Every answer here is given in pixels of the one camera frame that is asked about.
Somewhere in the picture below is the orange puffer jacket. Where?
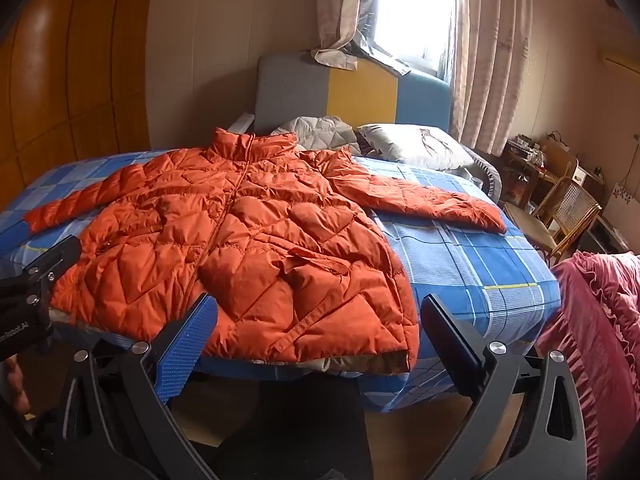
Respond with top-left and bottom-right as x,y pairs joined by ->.
25,127 -> 508,376

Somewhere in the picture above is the wooden wardrobe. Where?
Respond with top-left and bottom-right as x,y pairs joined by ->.
0,0 -> 156,211

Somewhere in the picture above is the rattan chair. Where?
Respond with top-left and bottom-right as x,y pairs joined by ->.
502,176 -> 603,267

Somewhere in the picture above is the white hanging bag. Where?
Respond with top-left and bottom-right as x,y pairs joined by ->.
612,140 -> 640,207

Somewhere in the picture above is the pink ruffled quilt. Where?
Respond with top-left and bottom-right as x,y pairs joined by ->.
535,250 -> 640,480

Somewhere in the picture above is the blue plaid bed sheet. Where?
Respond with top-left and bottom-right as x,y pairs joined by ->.
0,150 -> 561,413

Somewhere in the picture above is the bright window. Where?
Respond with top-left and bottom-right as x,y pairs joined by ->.
370,0 -> 458,63

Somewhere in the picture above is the grey quilted blanket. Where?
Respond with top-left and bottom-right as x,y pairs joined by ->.
272,115 -> 363,153

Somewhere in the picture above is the cluttered wooden desk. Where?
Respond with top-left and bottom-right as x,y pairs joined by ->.
502,132 -> 581,211

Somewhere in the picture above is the white board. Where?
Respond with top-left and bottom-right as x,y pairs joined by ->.
231,112 -> 257,137

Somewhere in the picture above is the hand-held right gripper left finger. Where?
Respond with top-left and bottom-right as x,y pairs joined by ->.
50,291 -> 221,480

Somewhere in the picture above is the grey bed edge cushion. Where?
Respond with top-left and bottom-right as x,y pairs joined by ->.
457,147 -> 503,206

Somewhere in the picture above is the pink patterned curtain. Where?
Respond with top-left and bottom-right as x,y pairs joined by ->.
447,0 -> 535,158
315,0 -> 382,61

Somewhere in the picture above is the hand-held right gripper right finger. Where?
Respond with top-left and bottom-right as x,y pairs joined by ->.
419,293 -> 589,480

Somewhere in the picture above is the grey yellow blue headboard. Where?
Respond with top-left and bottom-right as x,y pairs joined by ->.
255,50 -> 453,133

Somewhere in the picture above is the person's left hand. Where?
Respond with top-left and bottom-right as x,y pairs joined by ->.
0,354 -> 32,416

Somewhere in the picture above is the white printed pillow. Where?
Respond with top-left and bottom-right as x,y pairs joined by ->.
357,123 -> 476,171

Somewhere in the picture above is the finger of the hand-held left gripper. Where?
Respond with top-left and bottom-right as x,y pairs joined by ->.
0,235 -> 83,321

